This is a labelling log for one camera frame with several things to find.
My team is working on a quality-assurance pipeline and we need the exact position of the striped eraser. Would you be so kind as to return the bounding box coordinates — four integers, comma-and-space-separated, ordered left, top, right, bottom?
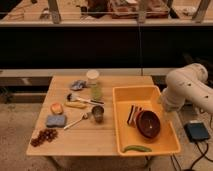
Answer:
127, 105, 142, 126

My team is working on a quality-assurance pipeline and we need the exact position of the yellow plastic tray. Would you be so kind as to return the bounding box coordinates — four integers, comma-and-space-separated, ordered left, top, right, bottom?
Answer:
113, 85, 181, 156

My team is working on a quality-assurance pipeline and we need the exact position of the dark brown bowl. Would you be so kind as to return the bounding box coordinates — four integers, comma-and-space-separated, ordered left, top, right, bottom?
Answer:
136, 110, 161, 139

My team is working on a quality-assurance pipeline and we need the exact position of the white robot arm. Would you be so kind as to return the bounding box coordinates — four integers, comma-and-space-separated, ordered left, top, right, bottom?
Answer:
161, 63, 213, 115

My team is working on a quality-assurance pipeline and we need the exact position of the clear jar with white lid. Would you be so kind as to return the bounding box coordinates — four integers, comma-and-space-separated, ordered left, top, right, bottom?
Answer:
86, 69, 102, 101

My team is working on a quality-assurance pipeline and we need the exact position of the small metal cup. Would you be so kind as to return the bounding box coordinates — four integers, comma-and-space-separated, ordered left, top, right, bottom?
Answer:
92, 105, 104, 123

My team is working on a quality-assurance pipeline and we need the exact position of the yellow banana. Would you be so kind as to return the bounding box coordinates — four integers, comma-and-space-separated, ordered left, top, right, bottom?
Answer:
65, 102, 87, 109

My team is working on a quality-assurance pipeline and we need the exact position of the makeup brush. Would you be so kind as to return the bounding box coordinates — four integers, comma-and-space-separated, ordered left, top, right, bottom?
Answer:
67, 93, 104, 105

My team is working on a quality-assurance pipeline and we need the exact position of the metal spoon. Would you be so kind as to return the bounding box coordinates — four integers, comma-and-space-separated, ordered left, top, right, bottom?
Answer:
63, 113, 89, 130

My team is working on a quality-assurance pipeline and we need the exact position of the wooden table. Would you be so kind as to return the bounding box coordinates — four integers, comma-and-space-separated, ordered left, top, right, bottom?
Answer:
26, 75, 168, 168

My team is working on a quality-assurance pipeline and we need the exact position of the orange peach fruit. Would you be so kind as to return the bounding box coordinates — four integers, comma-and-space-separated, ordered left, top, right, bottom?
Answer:
50, 103, 63, 115

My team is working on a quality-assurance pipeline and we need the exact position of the blue sponge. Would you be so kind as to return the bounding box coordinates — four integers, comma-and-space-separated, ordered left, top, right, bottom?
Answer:
46, 115, 66, 128

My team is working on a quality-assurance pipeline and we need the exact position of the green chili pepper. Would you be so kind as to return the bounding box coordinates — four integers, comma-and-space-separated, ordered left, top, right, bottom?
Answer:
122, 145, 152, 153

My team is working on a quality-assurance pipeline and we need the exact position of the bunch of dark grapes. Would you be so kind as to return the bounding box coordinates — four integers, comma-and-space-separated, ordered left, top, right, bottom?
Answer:
30, 129, 58, 147

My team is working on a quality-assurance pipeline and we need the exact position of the black foot pedal box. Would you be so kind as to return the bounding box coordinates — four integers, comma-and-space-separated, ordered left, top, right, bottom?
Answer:
184, 123, 210, 142

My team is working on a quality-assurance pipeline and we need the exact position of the black cable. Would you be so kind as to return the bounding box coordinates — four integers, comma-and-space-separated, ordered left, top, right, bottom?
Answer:
170, 139, 213, 171

